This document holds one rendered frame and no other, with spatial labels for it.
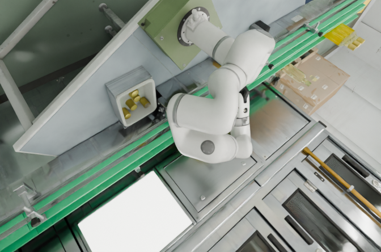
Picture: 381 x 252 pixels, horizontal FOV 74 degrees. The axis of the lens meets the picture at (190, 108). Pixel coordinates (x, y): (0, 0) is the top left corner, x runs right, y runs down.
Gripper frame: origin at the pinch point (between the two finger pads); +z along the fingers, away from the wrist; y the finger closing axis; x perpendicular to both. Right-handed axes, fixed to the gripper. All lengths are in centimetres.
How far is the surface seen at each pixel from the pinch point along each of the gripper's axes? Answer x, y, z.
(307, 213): 36, 4, -73
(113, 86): -41.7, 21.7, 0.9
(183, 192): -18, 26, -55
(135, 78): -32.7, 21.9, 2.7
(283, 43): 59, 41, 10
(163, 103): -20.5, 31.7, -10.8
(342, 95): 455, 309, -116
